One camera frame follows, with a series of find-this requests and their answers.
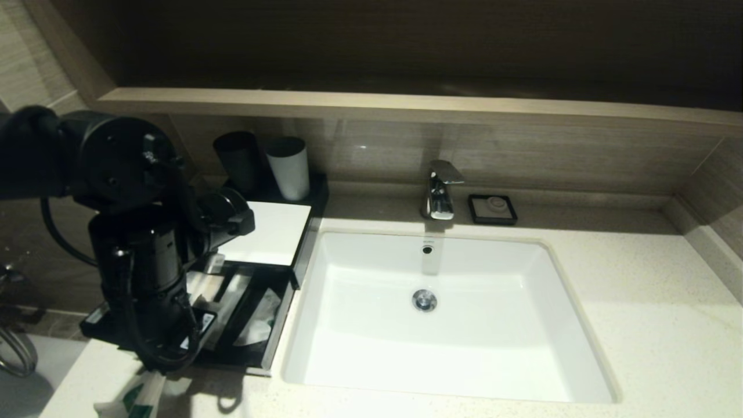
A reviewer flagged long wooden wall shelf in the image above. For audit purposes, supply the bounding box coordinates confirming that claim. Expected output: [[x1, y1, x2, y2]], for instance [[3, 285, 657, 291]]
[[98, 88, 743, 129]]

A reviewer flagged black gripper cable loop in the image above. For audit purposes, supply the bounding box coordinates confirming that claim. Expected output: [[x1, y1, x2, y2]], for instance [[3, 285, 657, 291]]
[[39, 197, 203, 373]]

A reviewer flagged white ceramic sink basin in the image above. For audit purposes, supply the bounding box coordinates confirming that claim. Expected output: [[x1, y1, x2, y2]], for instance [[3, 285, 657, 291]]
[[283, 230, 619, 404]]

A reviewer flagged chrome sink drain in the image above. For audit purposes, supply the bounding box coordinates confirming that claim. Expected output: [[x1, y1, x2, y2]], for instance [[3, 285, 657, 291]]
[[412, 289, 438, 313]]

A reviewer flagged black square soap dish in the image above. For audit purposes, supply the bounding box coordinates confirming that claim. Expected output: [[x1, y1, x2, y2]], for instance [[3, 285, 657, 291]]
[[468, 194, 518, 226]]

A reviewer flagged crumpled white translucent packet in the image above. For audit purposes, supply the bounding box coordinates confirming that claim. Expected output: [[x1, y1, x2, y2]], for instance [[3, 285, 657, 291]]
[[233, 288, 283, 349]]

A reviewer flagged white plate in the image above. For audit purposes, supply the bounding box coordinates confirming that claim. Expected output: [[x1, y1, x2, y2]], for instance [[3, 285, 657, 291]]
[[218, 201, 313, 266]]

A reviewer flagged chrome faucet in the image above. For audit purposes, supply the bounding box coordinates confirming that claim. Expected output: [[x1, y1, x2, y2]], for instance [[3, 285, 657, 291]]
[[421, 161, 465, 221]]

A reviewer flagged beige comb packet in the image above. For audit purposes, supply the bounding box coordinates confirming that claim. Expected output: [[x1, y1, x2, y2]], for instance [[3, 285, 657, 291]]
[[186, 272, 226, 308]]

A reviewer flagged shower cap packet green label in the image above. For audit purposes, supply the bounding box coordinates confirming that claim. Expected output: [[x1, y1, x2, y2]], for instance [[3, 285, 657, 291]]
[[95, 377, 146, 418]]

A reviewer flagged white cup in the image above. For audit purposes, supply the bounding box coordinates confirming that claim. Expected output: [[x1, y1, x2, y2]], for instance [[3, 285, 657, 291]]
[[266, 137, 311, 202]]

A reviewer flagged black compartment tray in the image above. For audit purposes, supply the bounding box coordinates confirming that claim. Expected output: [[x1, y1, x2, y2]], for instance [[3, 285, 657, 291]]
[[80, 260, 295, 377]]

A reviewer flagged black cup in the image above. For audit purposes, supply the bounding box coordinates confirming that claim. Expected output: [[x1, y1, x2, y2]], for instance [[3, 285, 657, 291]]
[[213, 131, 263, 198]]

